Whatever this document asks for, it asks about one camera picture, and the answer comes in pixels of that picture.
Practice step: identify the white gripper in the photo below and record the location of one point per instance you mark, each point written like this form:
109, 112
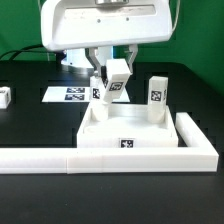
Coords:
74, 24

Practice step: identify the white sheet with AprilTags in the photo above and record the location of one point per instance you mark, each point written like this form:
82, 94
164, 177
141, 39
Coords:
70, 94

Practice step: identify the white square tabletop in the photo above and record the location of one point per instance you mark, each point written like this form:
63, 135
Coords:
126, 127

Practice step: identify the white L-shaped obstacle fence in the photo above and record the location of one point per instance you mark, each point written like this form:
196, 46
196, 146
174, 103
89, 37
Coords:
198, 155

